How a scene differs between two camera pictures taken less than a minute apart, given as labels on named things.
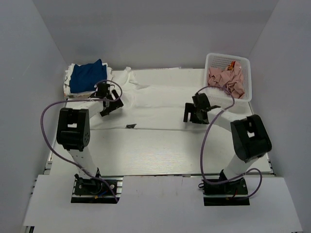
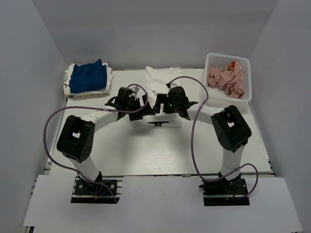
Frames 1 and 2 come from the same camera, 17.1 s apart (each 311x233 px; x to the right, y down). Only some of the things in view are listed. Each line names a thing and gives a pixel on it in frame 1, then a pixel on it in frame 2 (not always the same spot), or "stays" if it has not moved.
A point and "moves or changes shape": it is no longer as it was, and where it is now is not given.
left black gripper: [116, 104] to [146, 111]
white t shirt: [144, 105] moves or changes shape
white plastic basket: [221, 97] stays
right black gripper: [189, 108] to [162, 98]
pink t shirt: [230, 77] stays
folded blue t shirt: [84, 78] stays
